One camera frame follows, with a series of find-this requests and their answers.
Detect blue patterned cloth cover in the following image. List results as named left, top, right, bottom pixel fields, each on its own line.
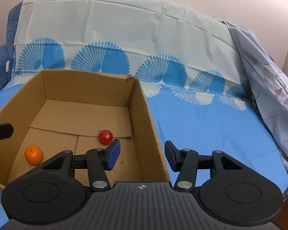
left=0, top=0, right=288, bottom=229

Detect red cherry tomato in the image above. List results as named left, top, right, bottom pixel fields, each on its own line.
left=98, top=129, right=113, bottom=145

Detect brown cardboard box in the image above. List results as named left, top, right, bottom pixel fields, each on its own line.
left=0, top=70, right=170, bottom=192

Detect pale grey floral sheet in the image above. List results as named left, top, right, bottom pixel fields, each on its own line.
left=221, top=20, right=288, bottom=173

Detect small orange mandarin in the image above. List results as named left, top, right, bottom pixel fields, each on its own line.
left=24, top=145, right=44, bottom=166

